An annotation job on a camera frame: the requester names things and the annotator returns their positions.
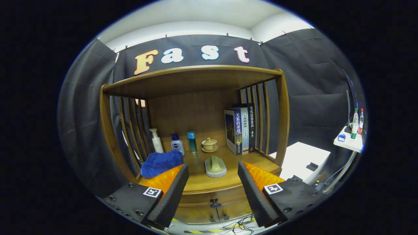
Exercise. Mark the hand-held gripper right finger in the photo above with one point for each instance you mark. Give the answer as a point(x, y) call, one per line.
point(253, 199)

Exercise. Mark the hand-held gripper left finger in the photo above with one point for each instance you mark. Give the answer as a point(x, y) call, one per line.
point(171, 197)

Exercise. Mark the wooden drawer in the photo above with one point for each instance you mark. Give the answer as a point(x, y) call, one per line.
point(202, 197)

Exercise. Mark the green and grey soap dish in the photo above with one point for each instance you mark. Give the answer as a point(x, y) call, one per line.
point(215, 168)

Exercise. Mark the wooden countertop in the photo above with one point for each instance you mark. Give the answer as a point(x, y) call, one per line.
point(199, 182)

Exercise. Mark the white drawer unit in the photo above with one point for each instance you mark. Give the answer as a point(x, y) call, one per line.
point(300, 156)

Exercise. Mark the wooden cabinet with slatted shelf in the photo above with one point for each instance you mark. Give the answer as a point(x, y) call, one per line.
point(196, 78)

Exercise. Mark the blue folded towel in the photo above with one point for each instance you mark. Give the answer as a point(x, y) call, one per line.
point(160, 163)

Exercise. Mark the yellow black floor tape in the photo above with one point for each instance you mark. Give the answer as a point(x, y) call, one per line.
point(209, 231)

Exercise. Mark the white lotion bottle blue cap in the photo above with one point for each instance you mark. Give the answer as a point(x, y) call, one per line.
point(177, 146)

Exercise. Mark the white pump bottle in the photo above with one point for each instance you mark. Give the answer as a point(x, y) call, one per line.
point(157, 143)

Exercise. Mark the teal clear bottle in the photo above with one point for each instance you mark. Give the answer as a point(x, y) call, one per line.
point(192, 143)

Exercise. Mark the beige lidded tea cup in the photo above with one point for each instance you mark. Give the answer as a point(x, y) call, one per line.
point(209, 144)

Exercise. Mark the book with pale spine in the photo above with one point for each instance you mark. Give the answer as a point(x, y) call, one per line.
point(245, 130)

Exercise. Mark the book with blue spine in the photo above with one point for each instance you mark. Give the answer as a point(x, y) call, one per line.
point(237, 130)

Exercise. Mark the book with black spine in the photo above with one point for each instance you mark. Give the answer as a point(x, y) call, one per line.
point(251, 127)

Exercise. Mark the small blue object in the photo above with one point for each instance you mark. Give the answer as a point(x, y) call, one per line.
point(341, 137)

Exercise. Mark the white side table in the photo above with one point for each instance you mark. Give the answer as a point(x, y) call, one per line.
point(347, 143)

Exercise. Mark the clear bottle green label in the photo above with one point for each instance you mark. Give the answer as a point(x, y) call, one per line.
point(354, 127)

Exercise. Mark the computer monitor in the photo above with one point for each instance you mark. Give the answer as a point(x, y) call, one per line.
point(348, 111)

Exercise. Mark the clear bottle red label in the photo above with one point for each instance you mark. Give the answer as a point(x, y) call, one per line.
point(361, 124)

